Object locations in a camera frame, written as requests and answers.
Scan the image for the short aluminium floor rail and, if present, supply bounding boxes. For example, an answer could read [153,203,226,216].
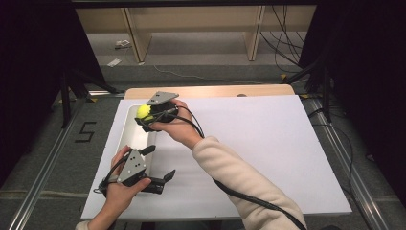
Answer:
[87,90,126,98]

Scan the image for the left hand-held gripper black cable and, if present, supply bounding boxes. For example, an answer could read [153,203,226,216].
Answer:
[92,153,130,196]

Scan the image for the black floor cable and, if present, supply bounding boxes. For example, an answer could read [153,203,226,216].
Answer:
[307,106,361,209]

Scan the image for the thin white floor cable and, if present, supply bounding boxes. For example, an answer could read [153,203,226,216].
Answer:
[152,64,266,86]

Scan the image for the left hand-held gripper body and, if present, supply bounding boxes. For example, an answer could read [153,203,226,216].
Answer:
[116,148,155,194]

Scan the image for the yellow tennis ball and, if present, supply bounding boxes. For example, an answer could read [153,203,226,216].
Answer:
[136,103,152,121]

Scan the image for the bundle of hanging black cables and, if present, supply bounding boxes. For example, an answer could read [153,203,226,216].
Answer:
[259,4,308,75]

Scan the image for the right hand-held gripper black cable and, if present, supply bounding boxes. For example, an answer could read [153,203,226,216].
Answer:
[152,106,308,230]

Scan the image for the dark curtain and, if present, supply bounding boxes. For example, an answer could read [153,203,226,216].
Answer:
[299,0,406,205]
[0,0,107,190]

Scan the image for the white paper scrap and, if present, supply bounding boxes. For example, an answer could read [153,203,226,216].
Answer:
[106,57,123,68]

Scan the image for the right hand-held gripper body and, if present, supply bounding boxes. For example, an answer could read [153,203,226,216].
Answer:
[146,91,180,125]

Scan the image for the hand-held gripper black cable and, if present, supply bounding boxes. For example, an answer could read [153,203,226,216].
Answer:
[92,153,130,196]
[152,106,308,230]

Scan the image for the person's right hand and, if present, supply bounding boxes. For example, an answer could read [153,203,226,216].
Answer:
[148,99,205,150]

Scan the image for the light wooden table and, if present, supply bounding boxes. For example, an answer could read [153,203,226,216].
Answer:
[124,83,296,100]

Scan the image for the small white floor device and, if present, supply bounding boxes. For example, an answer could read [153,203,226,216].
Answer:
[114,39,132,51]

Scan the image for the white board mat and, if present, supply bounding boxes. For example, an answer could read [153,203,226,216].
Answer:
[80,94,353,221]

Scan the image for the black metal stand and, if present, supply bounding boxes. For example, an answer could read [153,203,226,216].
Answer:
[282,57,333,123]
[58,68,121,129]

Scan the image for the white rectangular plastic bin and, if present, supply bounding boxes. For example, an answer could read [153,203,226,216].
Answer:
[116,103,159,175]

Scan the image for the beige wooden desk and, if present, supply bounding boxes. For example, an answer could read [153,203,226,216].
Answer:
[75,4,317,63]

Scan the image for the person's left hand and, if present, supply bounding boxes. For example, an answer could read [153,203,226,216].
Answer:
[103,146,152,211]

